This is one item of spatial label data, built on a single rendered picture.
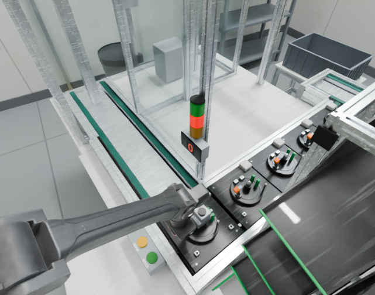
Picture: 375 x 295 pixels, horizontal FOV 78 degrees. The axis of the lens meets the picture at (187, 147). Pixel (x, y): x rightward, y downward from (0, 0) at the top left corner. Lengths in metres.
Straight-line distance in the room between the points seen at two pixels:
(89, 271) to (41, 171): 1.74
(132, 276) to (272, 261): 0.64
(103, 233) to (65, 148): 2.39
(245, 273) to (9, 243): 0.53
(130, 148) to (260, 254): 0.93
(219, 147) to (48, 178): 1.77
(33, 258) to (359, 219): 0.44
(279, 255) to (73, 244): 0.38
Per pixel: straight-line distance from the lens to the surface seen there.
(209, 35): 0.65
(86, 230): 0.41
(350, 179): 0.43
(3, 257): 0.37
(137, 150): 1.27
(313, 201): 0.41
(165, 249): 0.96
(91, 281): 1.09
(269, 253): 0.55
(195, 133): 0.81
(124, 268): 1.06
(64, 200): 2.38
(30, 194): 2.57
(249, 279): 0.70
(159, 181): 1.14
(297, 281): 0.54
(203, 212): 0.85
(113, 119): 1.48
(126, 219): 0.46
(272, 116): 1.62
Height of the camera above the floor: 1.86
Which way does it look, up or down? 49 degrees down
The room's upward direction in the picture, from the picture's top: straight up
